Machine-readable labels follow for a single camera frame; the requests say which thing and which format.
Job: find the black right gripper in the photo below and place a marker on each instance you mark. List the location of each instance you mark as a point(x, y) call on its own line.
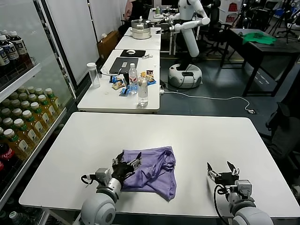
point(225, 178)

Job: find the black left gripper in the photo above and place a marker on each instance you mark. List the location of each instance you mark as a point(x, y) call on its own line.
point(120, 171)

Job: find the purple t-shirt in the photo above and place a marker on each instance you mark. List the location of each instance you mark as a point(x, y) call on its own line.
point(154, 178)

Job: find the long white side table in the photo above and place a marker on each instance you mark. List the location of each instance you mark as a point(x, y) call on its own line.
point(98, 98)

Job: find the clear plastic water bottle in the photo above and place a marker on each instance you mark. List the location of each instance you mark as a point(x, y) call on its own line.
point(143, 93)

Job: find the blue snack packet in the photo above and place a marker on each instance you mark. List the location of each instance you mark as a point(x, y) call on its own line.
point(125, 92)
point(152, 81)
point(113, 79)

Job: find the beige snack packet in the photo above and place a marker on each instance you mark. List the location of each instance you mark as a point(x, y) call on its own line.
point(118, 85)

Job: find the black office chair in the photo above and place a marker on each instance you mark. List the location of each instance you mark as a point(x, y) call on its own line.
point(281, 117)
point(215, 18)

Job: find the red label water bottle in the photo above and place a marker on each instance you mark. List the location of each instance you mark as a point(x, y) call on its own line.
point(133, 78)

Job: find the yellow snack packet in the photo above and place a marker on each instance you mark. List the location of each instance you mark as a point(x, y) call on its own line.
point(143, 74)

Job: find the clear tumbler white lid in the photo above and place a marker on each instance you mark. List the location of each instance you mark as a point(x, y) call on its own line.
point(94, 75)

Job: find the black laptop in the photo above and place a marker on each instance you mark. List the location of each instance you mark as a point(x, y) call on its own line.
point(120, 66)

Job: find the yellow tea bottle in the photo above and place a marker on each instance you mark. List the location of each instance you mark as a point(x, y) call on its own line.
point(39, 91)
point(34, 127)
point(17, 146)
point(52, 100)
point(47, 109)
point(41, 118)
point(17, 112)
point(27, 137)
point(31, 97)
point(25, 104)
point(7, 121)

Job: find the small white clip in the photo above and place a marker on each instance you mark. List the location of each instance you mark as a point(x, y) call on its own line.
point(147, 56)

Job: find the black mouse pad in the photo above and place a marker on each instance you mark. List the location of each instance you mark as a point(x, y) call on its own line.
point(139, 53)

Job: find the white computer mouse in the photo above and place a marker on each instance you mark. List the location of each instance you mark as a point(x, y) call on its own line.
point(130, 51)

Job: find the brown cardboard box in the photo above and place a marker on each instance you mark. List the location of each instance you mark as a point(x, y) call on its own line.
point(107, 44)

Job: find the small white table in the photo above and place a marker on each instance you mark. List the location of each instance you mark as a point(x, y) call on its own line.
point(145, 43)

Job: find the red label cola bottle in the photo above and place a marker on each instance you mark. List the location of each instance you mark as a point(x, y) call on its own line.
point(5, 157)

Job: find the green label clear bottle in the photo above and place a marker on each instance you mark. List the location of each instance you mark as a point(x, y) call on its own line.
point(17, 218)

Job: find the glass door display fridge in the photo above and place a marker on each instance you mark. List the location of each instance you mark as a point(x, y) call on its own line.
point(47, 58)

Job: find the steel steamer pot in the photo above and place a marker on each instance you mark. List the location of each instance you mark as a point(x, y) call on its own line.
point(140, 30)

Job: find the black metal table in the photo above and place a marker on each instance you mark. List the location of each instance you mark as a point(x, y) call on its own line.
point(269, 49)

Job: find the white humanoid robot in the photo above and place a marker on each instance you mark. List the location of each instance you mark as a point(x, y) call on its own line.
point(189, 39)

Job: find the green cloth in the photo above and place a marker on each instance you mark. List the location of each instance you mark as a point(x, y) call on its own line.
point(255, 38)

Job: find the white partition panel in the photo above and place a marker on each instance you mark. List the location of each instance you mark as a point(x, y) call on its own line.
point(70, 35)

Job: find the small green bottle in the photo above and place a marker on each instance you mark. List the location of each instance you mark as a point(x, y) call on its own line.
point(158, 9)

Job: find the dark tea bottle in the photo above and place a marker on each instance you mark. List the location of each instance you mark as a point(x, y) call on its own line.
point(3, 32)
point(17, 47)
point(4, 54)

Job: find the blue storage bin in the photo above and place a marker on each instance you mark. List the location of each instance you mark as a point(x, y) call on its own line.
point(279, 12)

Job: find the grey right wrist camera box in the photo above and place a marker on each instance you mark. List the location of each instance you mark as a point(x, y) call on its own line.
point(243, 187)

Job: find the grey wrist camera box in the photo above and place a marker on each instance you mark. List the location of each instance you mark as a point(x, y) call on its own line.
point(103, 175)
point(243, 187)

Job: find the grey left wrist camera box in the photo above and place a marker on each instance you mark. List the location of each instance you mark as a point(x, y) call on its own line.
point(103, 175)

